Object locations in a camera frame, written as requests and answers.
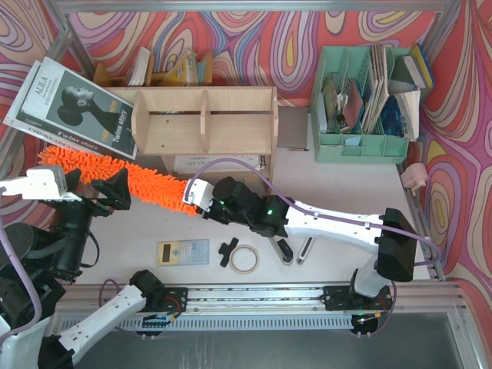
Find books in green organizer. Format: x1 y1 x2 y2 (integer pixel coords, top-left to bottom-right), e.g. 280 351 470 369
321 42 436 141

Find black plastic clip piece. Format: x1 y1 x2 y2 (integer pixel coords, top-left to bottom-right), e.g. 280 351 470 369
218 238 238 268

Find yellow calculator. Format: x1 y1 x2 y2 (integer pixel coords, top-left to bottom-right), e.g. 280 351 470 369
157 239 209 266

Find light blue paper pad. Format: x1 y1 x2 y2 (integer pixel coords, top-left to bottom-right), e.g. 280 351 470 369
344 136 363 146

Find grey black stapler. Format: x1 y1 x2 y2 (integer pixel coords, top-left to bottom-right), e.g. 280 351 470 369
269 238 294 266

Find wooden bookshelf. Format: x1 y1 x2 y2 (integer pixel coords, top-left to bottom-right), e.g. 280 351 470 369
110 86 279 179

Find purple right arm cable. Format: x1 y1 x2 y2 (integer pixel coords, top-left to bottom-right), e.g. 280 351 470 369
182 158 446 284

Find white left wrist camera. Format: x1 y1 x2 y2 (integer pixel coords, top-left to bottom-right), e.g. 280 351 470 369
1 165 82 201

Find pink piggy figure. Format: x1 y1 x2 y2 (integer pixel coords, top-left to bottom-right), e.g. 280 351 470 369
401 163 428 196

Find masking tape roll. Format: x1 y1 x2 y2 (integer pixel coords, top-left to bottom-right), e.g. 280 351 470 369
230 244 260 274

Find mint green desk organizer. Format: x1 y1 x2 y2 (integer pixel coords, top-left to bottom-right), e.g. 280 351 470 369
310 45 431 165

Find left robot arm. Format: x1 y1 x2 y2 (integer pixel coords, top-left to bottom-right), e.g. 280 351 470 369
1 166 188 368

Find white spiral notebook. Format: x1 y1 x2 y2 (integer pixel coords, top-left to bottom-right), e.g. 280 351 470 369
172 154 268 174

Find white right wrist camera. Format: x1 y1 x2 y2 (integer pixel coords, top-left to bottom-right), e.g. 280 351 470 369
182 179 214 212

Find black white magazine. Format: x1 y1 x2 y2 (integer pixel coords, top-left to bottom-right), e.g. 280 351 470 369
4 57 138 160

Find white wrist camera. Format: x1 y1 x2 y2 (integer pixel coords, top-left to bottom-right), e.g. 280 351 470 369
182 179 214 212
1 165 82 201

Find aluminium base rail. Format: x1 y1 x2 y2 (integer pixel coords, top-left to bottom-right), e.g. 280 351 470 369
53 282 477 331

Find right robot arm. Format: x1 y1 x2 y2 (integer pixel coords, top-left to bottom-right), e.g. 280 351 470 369
184 177 417 310

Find orange microfiber duster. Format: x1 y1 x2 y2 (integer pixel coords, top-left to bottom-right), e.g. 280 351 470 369
37 145 201 218

